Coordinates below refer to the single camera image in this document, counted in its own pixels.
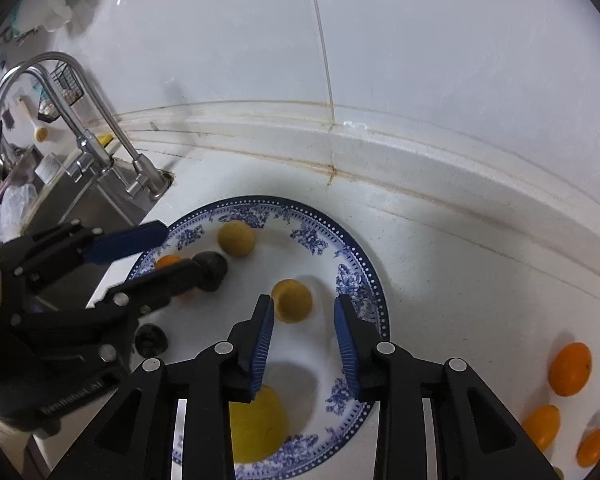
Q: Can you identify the small brown round fruit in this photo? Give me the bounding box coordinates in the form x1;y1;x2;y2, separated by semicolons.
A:
217;220;256;257
270;279;314;324

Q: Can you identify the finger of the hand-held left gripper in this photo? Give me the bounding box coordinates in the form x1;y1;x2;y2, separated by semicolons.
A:
86;257;203;322
2;220;170;291

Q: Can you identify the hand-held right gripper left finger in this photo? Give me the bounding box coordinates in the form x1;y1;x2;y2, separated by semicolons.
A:
47;294;276;480

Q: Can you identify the stainless steel sink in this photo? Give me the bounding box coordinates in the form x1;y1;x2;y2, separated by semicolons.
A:
22;157;157;312

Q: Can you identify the black wire basket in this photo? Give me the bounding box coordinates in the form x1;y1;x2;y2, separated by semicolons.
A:
37;61;89;124

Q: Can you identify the clear plastic bag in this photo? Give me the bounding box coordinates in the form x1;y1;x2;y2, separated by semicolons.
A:
0;182;39;235

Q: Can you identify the tall chrome kitchen faucet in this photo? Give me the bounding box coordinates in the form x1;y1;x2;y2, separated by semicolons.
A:
10;67;117;184

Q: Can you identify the wooden dish brush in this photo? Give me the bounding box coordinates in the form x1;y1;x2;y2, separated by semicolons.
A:
16;99;51;143

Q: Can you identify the yellow pear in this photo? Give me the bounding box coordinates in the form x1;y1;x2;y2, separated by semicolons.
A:
228;385;290;465

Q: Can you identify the white cup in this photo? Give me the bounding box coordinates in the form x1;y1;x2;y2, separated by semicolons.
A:
33;154;64;187

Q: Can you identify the blue patterned white plate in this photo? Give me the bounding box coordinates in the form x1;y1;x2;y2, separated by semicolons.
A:
125;196;391;480

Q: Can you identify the slim gooseneck chrome faucet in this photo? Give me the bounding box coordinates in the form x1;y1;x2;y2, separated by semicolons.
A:
0;51;174;201

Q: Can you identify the dark purple plum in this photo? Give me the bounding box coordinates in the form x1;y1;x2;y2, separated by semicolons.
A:
192;251;229;292
133;323;170;357

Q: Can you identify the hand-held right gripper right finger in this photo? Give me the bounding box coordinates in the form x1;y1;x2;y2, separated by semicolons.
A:
333;294;561;480

